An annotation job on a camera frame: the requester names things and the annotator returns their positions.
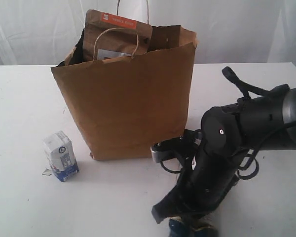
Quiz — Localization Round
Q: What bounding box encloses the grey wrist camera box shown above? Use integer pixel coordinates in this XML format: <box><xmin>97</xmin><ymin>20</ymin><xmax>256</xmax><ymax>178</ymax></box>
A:
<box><xmin>150</xmin><ymin>143</ymin><xmax>176</xmax><ymax>163</ymax></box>

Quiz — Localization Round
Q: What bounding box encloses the white curtain backdrop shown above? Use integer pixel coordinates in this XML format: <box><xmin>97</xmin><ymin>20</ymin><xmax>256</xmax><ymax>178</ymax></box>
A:
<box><xmin>0</xmin><ymin>0</ymin><xmax>296</xmax><ymax>65</ymax></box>

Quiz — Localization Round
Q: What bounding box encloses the brown kraft pouch orange label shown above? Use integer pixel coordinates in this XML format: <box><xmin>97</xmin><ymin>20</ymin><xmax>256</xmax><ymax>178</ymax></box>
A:
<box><xmin>82</xmin><ymin>9</ymin><xmax>152</xmax><ymax>61</ymax></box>

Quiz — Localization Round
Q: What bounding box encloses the brown paper bag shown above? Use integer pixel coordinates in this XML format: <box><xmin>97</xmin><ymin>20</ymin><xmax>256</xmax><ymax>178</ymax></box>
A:
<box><xmin>51</xmin><ymin>22</ymin><xmax>198</xmax><ymax>160</ymax></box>

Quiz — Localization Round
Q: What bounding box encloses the dark blue biscuit packet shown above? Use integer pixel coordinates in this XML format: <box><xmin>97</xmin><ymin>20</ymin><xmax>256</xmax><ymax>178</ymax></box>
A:
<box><xmin>169</xmin><ymin>215</ymin><xmax>219</xmax><ymax>237</ymax></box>

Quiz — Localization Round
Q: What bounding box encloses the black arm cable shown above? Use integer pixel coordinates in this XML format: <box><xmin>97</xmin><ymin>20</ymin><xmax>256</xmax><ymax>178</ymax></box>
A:
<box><xmin>160</xmin><ymin>66</ymin><xmax>291</xmax><ymax>182</ymax></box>

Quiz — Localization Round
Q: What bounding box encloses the small torn paper scrap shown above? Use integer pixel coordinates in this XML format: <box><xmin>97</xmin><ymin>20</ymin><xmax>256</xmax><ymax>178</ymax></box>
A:
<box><xmin>42</xmin><ymin>168</ymin><xmax>53</xmax><ymax>176</ymax></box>

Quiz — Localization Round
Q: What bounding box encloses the small white carton box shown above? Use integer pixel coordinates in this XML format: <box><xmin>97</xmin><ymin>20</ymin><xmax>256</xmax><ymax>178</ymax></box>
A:
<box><xmin>43</xmin><ymin>130</ymin><xmax>79</xmax><ymax>182</ymax></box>

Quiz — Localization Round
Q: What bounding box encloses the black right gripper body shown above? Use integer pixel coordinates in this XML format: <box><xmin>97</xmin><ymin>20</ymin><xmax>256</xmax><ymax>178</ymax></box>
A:
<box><xmin>175</xmin><ymin>150</ymin><xmax>239</xmax><ymax>218</ymax></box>

